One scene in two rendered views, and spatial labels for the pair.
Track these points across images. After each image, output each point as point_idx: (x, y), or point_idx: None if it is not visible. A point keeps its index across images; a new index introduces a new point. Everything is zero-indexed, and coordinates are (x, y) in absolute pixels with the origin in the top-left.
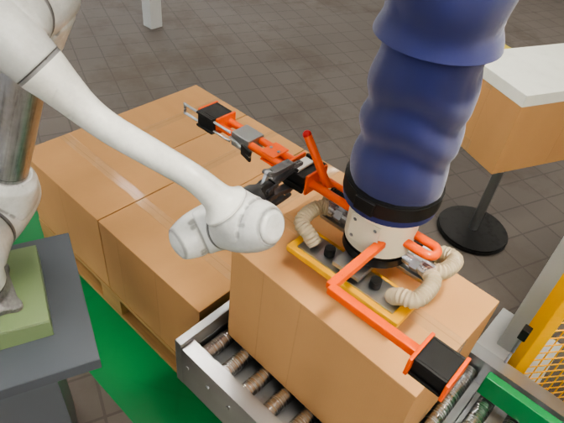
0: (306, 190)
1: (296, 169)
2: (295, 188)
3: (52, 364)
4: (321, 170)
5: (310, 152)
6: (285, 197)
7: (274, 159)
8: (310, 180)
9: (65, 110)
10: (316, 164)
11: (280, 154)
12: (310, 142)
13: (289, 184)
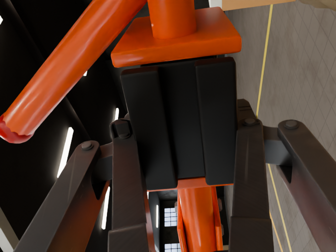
0: (207, 37)
1: (110, 128)
2: (219, 103)
3: None
4: (89, 9)
5: (44, 89)
6: (302, 146)
7: (187, 226)
8: (145, 41)
9: None
10: (72, 45)
11: (179, 200)
12: (15, 106)
13: (219, 142)
